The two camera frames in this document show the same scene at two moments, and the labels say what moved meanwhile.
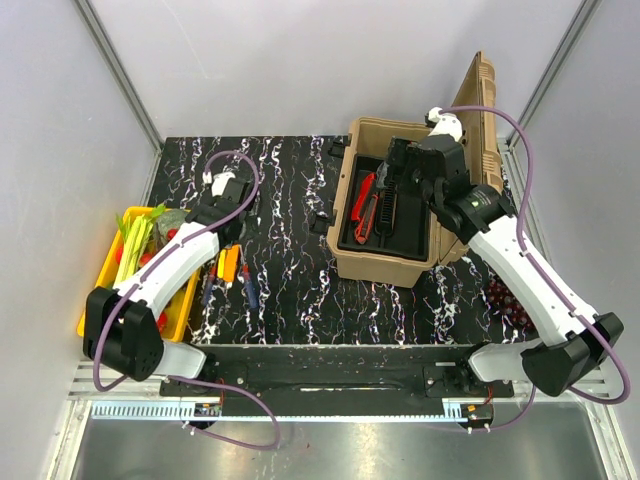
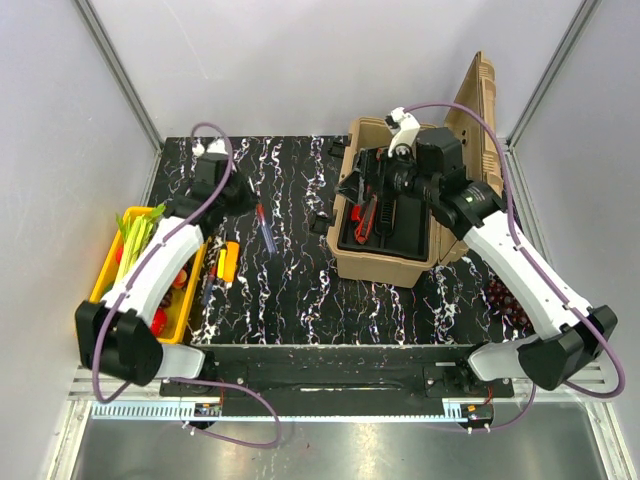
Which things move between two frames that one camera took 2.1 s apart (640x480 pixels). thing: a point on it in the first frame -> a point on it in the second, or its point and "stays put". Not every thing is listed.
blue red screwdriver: (250, 287) -> (265, 229)
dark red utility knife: (361, 232) stays put
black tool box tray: (380, 213) stays put
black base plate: (336, 380) stays put
